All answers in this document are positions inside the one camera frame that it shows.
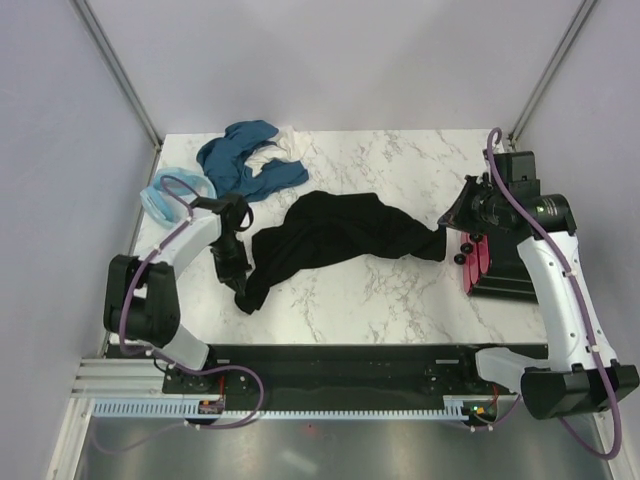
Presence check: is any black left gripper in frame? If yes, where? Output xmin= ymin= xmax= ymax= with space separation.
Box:
xmin=209 ymin=235 xmax=252 ymax=297

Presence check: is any black and pink drawer box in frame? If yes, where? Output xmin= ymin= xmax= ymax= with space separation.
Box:
xmin=454 ymin=229 xmax=537 ymax=303

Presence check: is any blue t shirt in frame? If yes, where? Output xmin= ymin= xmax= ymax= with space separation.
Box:
xmin=196 ymin=120 xmax=309 ymax=202

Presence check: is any black t shirt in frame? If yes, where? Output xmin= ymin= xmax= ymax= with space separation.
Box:
xmin=235 ymin=191 xmax=447 ymax=314

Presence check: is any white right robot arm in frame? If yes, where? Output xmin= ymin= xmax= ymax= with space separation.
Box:
xmin=438 ymin=176 xmax=639 ymax=420

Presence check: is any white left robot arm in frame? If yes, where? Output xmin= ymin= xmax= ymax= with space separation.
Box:
xmin=103 ymin=193 xmax=253 ymax=393

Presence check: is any white t shirt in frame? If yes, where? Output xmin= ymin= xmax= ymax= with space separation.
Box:
xmin=245 ymin=126 xmax=312 ymax=177

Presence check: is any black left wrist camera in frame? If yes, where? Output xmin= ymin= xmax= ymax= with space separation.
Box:
xmin=219 ymin=193 xmax=254 ymax=232

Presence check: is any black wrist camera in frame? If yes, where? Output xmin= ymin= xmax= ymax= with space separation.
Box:
xmin=494 ymin=151 xmax=540 ymax=200
xmin=219 ymin=193 xmax=254 ymax=232

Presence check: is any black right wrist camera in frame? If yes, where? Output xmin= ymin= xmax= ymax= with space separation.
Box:
xmin=494 ymin=151 xmax=540 ymax=200

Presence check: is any light blue ring toy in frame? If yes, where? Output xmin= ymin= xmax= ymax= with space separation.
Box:
xmin=140 ymin=167 xmax=217 ymax=229

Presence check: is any white slotted cable duct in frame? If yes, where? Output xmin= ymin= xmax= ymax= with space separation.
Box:
xmin=93 ymin=396 xmax=495 ymax=420

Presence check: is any aluminium frame rail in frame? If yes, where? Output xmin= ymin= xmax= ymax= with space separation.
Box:
xmin=69 ymin=357 xmax=615 ymax=400

